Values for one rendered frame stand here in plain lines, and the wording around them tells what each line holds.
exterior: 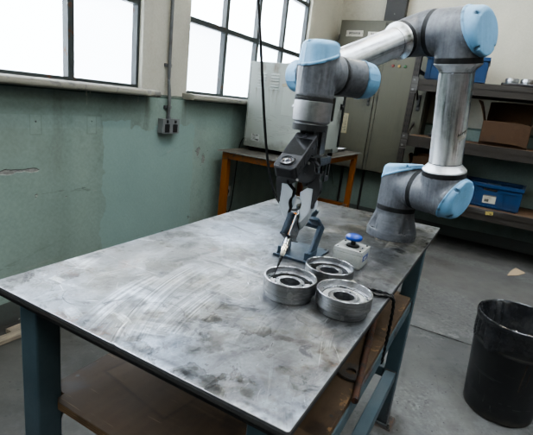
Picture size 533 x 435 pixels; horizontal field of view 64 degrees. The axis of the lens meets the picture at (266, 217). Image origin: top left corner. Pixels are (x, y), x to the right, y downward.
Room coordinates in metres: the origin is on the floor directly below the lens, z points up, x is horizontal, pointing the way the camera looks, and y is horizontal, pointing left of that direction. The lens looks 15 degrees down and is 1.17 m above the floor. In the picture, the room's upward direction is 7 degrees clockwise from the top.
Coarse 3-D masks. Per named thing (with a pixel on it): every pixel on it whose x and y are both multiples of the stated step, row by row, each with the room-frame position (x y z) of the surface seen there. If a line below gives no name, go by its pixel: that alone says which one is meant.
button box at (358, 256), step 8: (344, 240) 1.05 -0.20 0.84; (336, 248) 0.99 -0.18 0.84; (344, 248) 0.98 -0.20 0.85; (352, 248) 0.99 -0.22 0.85; (360, 248) 1.00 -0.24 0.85; (368, 248) 1.01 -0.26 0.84; (336, 256) 0.99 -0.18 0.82; (344, 256) 0.98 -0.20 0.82; (352, 256) 0.97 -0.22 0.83; (360, 256) 0.96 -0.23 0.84; (368, 256) 1.02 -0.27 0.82; (352, 264) 0.97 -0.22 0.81; (360, 264) 0.97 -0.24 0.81
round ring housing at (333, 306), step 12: (324, 288) 0.77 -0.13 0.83; (348, 288) 0.78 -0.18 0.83; (360, 288) 0.78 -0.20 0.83; (324, 300) 0.71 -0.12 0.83; (336, 300) 0.70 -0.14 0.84; (348, 300) 0.76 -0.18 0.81; (324, 312) 0.72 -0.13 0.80; (336, 312) 0.70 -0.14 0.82; (348, 312) 0.69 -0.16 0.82; (360, 312) 0.70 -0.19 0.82
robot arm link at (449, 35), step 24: (432, 24) 1.16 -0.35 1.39; (456, 24) 1.11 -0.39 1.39; (480, 24) 1.09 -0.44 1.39; (432, 48) 1.17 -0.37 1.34; (456, 48) 1.11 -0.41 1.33; (480, 48) 1.09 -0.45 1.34; (456, 72) 1.13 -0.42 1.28; (456, 96) 1.13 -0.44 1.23; (456, 120) 1.14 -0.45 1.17; (432, 144) 1.18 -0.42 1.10; (456, 144) 1.14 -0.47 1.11; (432, 168) 1.17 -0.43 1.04; (456, 168) 1.15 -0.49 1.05; (432, 192) 1.16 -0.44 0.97; (456, 192) 1.12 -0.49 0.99; (456, 216) 1.16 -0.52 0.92
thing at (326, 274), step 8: (320, 256) 0.92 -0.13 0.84; (328, 256) 0.92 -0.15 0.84; (336, 264) 0.91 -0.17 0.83; (344, 264) 0.90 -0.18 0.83; (312, 272) 0.84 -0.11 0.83; (320, 272) 0.82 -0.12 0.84; (328, 272) 0.89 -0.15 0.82; (336, 272) 0.88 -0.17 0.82; (352, 272) 0.84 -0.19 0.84; (320, 280) 0.82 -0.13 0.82; (352, 280) 0.86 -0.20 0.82
